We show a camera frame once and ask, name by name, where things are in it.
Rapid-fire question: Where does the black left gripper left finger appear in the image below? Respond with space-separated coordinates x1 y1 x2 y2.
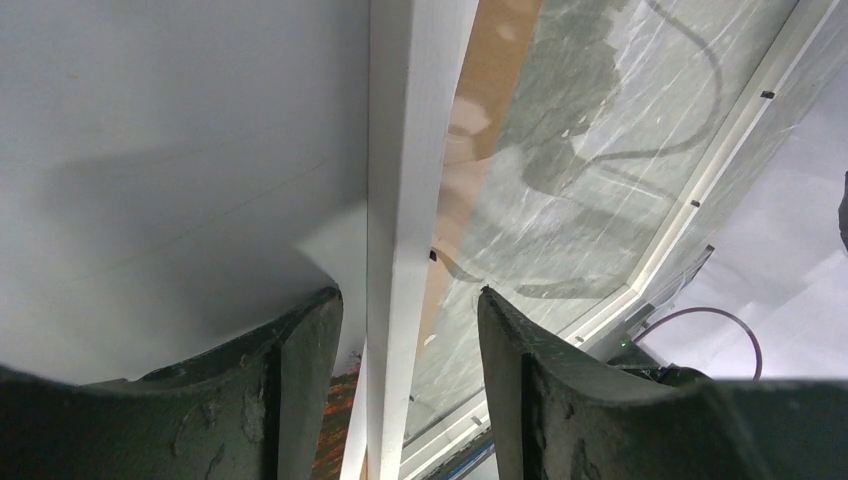
1 288 343 479

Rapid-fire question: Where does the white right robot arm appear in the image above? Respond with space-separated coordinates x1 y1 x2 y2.
606 340 711 388

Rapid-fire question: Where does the brown frame backing board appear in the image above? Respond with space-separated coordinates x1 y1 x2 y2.
357 0 545 480

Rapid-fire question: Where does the white picture frame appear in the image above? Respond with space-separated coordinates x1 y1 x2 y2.
341 1 847 479

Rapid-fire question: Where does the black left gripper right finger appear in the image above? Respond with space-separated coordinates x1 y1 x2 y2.
477 287 847 479

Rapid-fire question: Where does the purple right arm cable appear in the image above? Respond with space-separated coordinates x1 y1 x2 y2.
632 305 764 382

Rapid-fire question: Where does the clear acrylic sheet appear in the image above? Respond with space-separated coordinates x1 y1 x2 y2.
405 1 795 438

